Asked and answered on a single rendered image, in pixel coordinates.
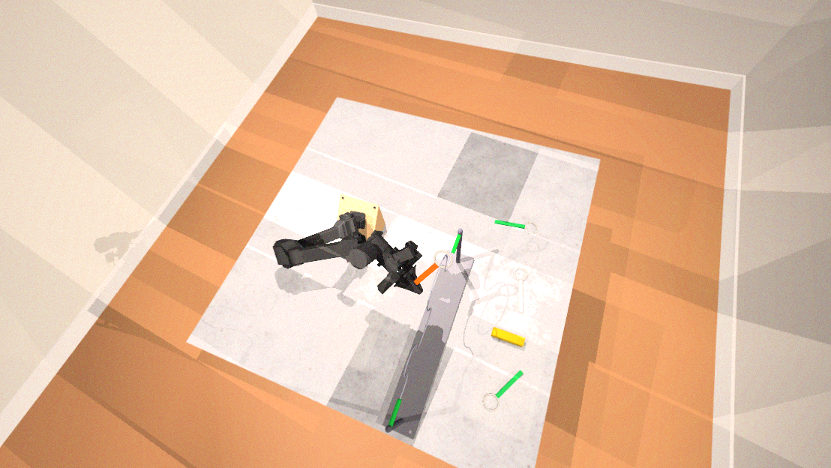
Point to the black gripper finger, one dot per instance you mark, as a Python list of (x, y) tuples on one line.
[(407, 283), (413, 276)]

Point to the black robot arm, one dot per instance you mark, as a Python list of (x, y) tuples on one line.
[(353, 247)]

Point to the orange handle with grey loop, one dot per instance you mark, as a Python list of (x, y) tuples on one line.
[(433, 267)]

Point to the yellow flat bar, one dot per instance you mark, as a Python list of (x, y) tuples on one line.
[(507, 336)]

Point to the grey loop with green handle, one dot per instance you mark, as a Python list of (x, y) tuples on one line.
[(516, 225), (503, 390)]

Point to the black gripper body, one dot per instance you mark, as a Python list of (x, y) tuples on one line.
[(394, 274)]

